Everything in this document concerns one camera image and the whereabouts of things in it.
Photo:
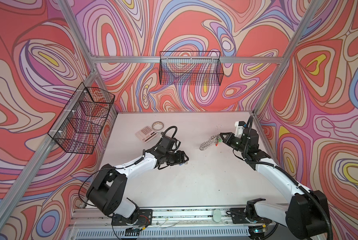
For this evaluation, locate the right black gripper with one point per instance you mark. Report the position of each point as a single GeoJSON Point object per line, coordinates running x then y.
{"type": "Point", "coordinates": [228, 140]}

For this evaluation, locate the white oval puck on rail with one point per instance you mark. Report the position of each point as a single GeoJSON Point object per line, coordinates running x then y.
{"type": "Point", "coordinates": [216, 216]}

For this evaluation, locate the black wire basket wall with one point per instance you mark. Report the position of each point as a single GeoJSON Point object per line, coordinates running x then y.
{"type": "Point", "coordinates": [195, 68]}
{"type": "Point", "coordinates": [82, 120]}

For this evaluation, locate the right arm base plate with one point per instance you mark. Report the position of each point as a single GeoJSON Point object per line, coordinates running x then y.
{"type": "Point", "coordinates": [238, 216]}

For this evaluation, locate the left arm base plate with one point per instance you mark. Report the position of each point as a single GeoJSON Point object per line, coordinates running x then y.
{"type": "Point", "coordinates": [141, 218]}

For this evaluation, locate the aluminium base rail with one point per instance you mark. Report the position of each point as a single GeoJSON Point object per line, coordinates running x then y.
{"type": "Point", "coordinates": [170, 223]}

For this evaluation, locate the black wire basket back wall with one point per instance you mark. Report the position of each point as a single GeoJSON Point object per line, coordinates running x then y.
{"type": "Point", "coordinates": [195, 68]}

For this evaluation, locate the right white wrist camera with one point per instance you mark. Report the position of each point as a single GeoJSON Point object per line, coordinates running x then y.
{"type": "Point", "coordinates": [239, 128]}

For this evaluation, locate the metal disc key ring holder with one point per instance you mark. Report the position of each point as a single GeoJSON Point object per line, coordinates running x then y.
{"type": "Point", "coordinates": [210, 142]}

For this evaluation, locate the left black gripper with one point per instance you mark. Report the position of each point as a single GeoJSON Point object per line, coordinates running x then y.
{"type": "Point", "coordinates": [181, 158]}

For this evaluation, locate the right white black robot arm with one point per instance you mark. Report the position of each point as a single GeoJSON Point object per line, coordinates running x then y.
{"type": "Point", "coordinates": [306, 213]}

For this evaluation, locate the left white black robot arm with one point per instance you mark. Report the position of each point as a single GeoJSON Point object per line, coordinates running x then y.
{"type": "Point", "coordinates": [106, 191]}

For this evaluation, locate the black wire basket left wall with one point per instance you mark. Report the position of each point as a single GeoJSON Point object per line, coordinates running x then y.
{"type": "Point", "coordinates": [82, 120]}

